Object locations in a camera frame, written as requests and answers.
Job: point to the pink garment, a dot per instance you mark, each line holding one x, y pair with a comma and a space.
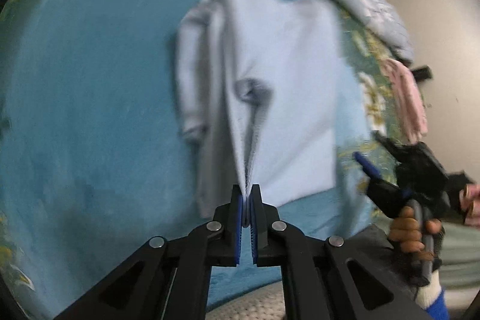
408, 98

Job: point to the teal floral blanket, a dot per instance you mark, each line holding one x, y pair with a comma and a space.
93, 98

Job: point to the black wall fixture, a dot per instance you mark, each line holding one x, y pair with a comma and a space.
422, 73

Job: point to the light blue floral quilt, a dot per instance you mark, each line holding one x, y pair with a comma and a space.
382, 16

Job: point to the light blue printed t-shirt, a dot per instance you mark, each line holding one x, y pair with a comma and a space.
292, 80

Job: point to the beige knit mattress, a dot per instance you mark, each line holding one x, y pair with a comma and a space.
247, 305

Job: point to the person's right hand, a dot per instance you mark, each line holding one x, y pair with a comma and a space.
405, 230

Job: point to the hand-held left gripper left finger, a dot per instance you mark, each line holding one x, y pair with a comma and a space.
237, 226

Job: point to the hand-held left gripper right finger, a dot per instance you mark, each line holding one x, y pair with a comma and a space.
255, 226

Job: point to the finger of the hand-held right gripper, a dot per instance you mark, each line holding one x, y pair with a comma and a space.
369, 168
390, 147

